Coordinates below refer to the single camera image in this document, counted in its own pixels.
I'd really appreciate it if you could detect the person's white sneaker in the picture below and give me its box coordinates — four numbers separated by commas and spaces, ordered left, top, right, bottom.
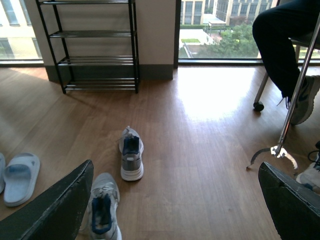
290, 75, 320, 125

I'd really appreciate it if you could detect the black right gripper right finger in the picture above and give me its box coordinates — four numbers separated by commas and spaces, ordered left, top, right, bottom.
258, 162, 320, 240

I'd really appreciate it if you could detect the seated person's dark-trousered leg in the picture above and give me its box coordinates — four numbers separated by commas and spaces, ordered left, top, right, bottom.
252, 0, 320, 99

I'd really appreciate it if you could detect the grey sneaker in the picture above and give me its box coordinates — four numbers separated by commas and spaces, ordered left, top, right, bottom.
80, 172, 122, 240
119, 126, 144, 182

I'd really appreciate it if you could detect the black metal shoe rack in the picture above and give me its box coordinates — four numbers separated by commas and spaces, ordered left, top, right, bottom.
36, 0, 140, 93

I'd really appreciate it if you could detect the white sneaker at right edge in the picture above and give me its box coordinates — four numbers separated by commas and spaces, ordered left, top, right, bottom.
295, 141, 320, 193

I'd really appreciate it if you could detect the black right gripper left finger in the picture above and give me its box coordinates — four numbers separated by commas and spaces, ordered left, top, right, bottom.
0, 159, 94, 240

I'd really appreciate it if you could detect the light blue slide sandal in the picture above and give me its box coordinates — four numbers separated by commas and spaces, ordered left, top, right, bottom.
3, 152, 41, 207
0, 153, 6, 193

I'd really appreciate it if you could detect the office chair with white legs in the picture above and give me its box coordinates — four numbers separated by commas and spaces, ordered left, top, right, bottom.
253, 31, 320, 112

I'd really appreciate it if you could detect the metal reacher grabber tool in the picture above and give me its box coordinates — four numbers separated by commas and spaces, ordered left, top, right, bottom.
246, 0, 320, 177

